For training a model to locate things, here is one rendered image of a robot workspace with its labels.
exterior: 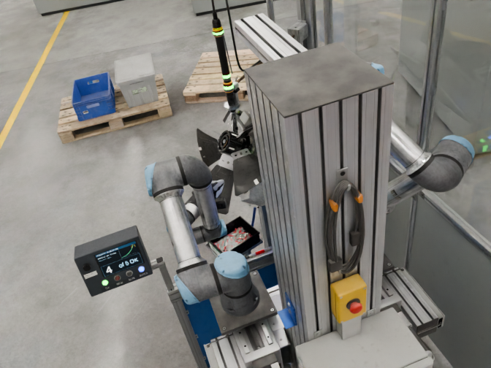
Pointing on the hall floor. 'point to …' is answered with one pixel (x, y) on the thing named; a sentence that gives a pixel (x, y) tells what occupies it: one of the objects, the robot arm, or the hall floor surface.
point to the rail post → (188, 334)
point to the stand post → (264, 226)
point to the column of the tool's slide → (310, 22)
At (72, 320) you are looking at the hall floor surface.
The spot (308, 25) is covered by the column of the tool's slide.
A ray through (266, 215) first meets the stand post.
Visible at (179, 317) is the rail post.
